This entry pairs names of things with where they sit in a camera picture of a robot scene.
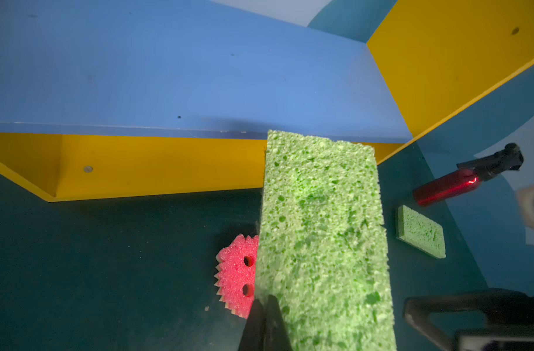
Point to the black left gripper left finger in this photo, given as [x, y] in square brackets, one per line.
[254, 330]

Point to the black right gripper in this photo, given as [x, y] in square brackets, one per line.
[509, 319]

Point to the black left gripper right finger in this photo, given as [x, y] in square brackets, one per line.
[275, 333]

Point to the green sponge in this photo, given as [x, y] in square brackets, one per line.
[420, 232]
[323, 250]

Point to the yellow shelf with coloured boards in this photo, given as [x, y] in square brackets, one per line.
[103, 99]

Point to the pink smiley sponge centre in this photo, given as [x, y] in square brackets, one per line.
[235, 275]

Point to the green sponge by extinguisher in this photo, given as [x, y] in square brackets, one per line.
[420, 232]

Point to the red toy fire extinguisher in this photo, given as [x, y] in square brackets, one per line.
[469, 176]

